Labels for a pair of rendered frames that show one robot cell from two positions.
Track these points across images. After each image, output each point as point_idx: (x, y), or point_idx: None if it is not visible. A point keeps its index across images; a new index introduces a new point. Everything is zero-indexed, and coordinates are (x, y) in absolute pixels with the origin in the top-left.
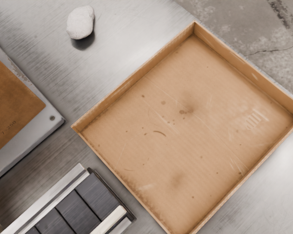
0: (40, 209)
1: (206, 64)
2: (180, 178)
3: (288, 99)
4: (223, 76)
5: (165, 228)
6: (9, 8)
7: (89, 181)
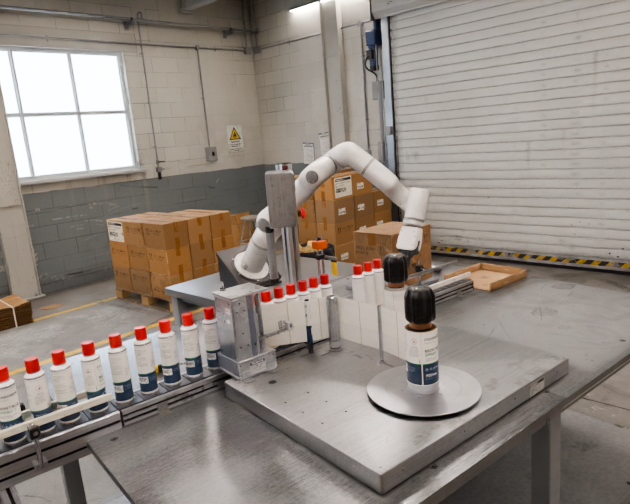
0: (448, 263)
1: (488, 272)
2: (486, 284)
3: (518, 269)
4: (495, 273)
5: (484, 289)
6: None
7: None
